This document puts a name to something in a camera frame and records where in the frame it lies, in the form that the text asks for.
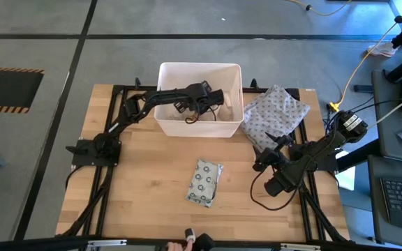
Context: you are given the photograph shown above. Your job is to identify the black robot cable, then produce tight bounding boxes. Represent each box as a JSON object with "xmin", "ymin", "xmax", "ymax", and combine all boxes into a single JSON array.
[{"xmin": 249, "ymin": 169, "xmax": 300, "ymax": 212}]

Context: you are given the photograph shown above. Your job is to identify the white perforated plastic basket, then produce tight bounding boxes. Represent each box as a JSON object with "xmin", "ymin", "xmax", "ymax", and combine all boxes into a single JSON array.
[{"xmin": 154, "ymin": 61, "xmax": 245, "ymax": 139}]

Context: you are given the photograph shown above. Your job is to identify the black aluminium table frame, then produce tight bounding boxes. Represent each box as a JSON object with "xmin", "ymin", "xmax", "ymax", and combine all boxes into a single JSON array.
[{"xmin": 56, "ymin": 78, "xmax": 354, "ymax": 245}]

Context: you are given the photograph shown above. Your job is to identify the black hazard striped floor mat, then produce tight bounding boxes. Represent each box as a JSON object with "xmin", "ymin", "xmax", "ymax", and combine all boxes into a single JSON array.
[{"xmin": 0, "ymin": 66, "xmax": 45, "ymax": 114}]

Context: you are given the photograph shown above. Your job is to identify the black desk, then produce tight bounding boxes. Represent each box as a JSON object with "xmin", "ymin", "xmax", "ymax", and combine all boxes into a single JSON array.
[{"xmin": 367, "ymin": 68, "xmax": 402, "ymax": 247}]

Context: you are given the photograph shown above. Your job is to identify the person's hand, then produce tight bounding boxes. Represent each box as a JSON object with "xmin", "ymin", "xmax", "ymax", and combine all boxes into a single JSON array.
[{"xmin": 167, "ymin": 240, "xmax": 195, "ymax": 251}]

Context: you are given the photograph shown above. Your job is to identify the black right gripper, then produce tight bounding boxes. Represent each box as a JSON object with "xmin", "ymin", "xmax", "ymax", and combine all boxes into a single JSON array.
[{"xmin": 252, "ymin": 131, "xmax": 293, "ymax": 172}]

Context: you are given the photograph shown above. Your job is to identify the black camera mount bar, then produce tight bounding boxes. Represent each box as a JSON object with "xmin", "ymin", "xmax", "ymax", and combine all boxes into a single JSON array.
[{"xmin": 0, "ymin": 236, "xmax": 402, "ymax": 251}]

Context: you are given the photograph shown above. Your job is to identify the person's shoe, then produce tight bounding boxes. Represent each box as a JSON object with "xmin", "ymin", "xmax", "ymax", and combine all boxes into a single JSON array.
[{"xmin": 367, "ymin": 42, "xmax": 399, "ymax": 58}]

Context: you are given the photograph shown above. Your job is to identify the white pouch blue cross print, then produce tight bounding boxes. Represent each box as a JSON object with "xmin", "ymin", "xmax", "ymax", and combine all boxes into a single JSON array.
[{"xmin": 185, "ymin": 158, "xmax": 225, "ymax": 208}]

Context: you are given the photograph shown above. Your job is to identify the yellow extension cable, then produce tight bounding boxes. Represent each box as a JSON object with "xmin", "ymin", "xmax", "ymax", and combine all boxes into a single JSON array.
[
  {"xmin": 329, "ymin": 0, "xmax": 402, "ymax": 113},
  {"xmin": 284, "ymin": 0, "xmax": 352, "ymax": 17}
]

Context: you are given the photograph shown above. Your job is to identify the grey patterned folded cloth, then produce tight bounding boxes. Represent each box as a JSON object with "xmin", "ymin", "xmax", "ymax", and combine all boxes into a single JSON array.
[{"xmin": 239, "ymin": 84, "xmax": 311, "ymax": 153}]

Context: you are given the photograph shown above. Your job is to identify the black handheld device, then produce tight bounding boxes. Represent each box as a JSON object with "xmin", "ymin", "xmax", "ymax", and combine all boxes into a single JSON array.
[{"xmin": 194, "ymin": 232, "xmax": 216, "ymax": 251}]

